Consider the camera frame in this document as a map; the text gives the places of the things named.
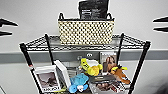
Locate pale woven basket dark spots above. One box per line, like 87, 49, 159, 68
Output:
57, 12, 116, 46

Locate orange plush toy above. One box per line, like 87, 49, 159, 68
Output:
108, 65, 131, 85

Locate white box with photo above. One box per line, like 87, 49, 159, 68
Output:
33, 64, 61, 93

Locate black bag with grey print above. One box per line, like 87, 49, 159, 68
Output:
78, 0, 110, 20

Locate flat grey box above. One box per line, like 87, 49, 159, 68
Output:
87, 74, 116, 85

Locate brown-red pack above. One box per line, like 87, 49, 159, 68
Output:
94, 81, 121, 94

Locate yellow plush toy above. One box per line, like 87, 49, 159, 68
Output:
79, 57, 103, 78

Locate long grey wall band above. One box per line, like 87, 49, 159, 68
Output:
0, 49, 168, 65

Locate black wire shelf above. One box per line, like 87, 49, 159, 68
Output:
18, 32, 151, 94

